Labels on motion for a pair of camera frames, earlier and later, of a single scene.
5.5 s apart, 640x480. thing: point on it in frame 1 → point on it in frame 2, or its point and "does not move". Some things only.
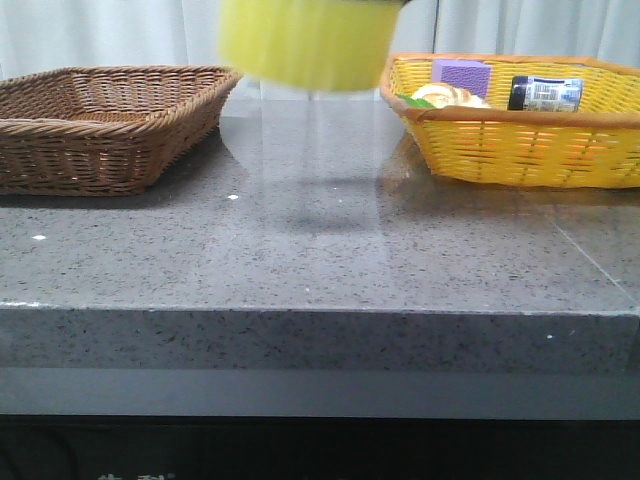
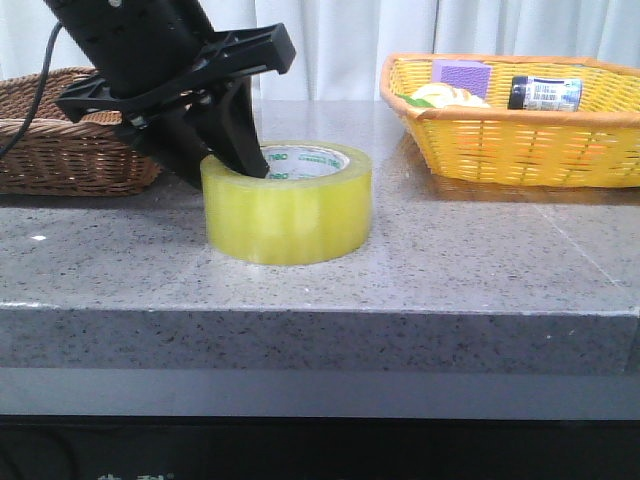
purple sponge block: [474, 75] does not move
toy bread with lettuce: [443, 94] does not move
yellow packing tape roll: [324, 45] → [314, 205]
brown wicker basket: [111, 130] does not move
